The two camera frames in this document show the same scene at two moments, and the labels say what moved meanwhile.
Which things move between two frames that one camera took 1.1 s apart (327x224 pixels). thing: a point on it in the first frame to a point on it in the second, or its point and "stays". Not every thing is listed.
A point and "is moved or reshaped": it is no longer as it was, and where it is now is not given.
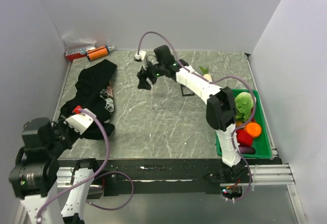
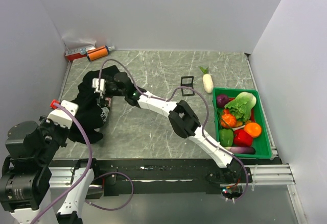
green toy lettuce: (244, 103) stays
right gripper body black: (154, 71) to (112, 91)
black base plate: (165, 177) stays
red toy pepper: (243, 138) stays
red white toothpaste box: (72, 54) stays
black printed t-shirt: (94, 93) is moved or reshaped
